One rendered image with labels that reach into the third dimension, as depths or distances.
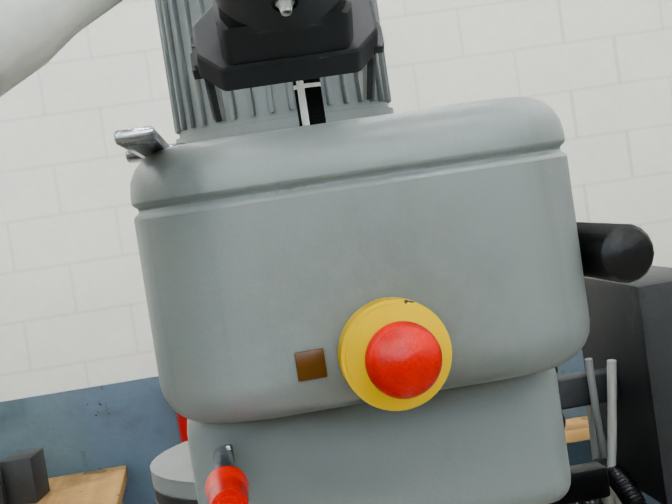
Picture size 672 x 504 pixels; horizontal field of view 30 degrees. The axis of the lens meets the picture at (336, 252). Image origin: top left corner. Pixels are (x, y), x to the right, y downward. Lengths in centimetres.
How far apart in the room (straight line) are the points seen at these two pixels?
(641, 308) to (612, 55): 428
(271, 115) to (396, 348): 45
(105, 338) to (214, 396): 444
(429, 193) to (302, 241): 7
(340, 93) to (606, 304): 36
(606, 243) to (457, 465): 17
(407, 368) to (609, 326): 64
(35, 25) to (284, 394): 24
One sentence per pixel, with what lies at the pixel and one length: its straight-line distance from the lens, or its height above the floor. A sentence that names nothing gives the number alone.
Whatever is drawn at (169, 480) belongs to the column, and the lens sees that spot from 142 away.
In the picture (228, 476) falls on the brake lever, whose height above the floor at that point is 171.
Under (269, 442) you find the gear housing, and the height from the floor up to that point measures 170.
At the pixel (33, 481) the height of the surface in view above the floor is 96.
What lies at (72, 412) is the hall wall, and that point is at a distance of 517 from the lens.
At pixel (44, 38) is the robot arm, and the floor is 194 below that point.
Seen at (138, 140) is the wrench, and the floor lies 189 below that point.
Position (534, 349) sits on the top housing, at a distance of 71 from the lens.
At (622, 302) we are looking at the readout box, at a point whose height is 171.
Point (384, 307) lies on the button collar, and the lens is 67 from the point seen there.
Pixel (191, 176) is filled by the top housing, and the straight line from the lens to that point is 68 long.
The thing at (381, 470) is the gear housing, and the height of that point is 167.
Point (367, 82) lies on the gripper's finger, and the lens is 88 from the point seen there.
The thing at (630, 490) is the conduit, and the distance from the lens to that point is 121.
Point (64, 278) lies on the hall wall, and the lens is 513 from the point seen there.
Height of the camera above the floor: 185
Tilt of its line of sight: 3 degrees down
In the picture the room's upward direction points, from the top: 8 degrees counter-clockwise
